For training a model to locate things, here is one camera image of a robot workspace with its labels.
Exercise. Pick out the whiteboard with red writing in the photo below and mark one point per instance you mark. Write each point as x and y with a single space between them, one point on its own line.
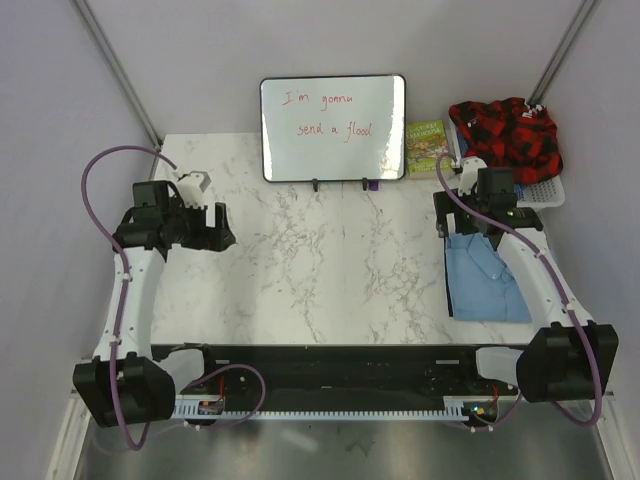
333 128

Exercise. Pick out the white slotted cable duct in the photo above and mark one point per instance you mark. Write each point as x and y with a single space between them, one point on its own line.
207 409

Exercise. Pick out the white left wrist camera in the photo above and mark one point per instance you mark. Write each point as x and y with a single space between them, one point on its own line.
191 186

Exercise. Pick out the red black plaid shirt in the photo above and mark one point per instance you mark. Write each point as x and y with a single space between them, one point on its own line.
507 137

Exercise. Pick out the white plastic basket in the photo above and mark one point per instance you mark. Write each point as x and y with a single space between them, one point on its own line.
545 192

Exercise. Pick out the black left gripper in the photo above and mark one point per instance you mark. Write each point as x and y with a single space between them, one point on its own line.
216 238

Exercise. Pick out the folded light blue shirt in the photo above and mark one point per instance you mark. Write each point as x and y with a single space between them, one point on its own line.
481 286

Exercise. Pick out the blue checkered shirt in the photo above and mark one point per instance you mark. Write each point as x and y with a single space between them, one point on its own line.
520 190

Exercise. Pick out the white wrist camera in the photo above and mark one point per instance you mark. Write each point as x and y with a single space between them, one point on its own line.
466 170
191 186

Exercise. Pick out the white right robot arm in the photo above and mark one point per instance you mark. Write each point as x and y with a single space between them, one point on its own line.
570 357

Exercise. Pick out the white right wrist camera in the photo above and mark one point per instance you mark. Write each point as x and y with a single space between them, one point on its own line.
466 170

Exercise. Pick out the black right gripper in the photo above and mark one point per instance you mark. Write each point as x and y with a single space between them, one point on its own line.
444 205

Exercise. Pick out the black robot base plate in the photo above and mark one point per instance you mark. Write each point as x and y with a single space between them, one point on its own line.
369 374

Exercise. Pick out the green children's book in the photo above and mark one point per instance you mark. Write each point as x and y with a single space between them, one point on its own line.
425 142

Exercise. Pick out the aluminium frame rail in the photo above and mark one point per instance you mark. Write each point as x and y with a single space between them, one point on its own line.
98 36

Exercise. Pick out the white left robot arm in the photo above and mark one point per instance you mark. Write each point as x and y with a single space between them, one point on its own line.
122 382

